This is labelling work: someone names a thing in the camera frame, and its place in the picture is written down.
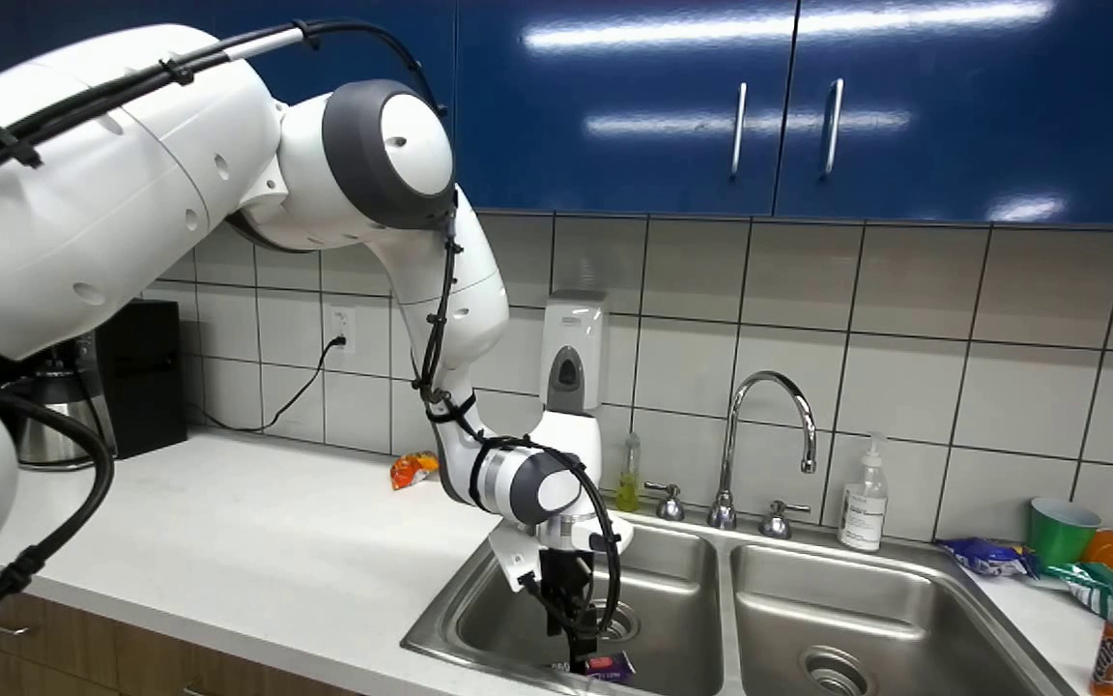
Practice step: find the clear pump soap bottle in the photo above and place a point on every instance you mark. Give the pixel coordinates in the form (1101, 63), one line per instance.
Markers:
(862, 509)

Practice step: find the white wall outlet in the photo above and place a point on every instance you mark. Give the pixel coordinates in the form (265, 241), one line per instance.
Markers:
(341, 317)

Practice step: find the chrome sink faucet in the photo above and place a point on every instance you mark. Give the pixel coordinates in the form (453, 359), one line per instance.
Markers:
(723, 511)

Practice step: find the blue snack packet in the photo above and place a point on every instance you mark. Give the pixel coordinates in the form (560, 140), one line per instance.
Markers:
(982, 558)

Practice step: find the green dish soap bottle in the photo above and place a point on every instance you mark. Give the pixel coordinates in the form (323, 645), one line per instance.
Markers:
(629, 484)

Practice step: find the green snack bag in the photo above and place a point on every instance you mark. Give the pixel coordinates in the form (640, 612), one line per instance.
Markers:
(1098, 590)

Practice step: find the black countertop appliance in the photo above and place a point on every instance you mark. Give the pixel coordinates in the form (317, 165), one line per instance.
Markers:
(143, 373)

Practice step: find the stainless steel double sink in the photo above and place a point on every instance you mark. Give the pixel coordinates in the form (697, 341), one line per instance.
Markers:
(761, 618)

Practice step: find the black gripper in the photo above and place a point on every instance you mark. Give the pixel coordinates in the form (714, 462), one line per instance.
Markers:
(565, 585)

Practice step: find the orange snack packet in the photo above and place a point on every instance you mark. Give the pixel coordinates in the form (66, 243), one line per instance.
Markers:
(412, 470)

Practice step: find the steel coffee pot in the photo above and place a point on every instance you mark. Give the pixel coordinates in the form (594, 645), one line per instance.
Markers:
(55, 412)

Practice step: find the green plastic cup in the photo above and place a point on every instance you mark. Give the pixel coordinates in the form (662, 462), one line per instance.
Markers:
(1061, 528)

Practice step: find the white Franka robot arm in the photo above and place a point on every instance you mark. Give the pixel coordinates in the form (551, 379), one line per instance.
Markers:
(95, 193)

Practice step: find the white wall soap dispenser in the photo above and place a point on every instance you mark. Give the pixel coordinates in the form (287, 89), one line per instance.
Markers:
(574, 349)

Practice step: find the wooden base cabinet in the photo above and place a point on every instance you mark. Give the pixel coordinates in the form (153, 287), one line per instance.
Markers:
(134, 651)

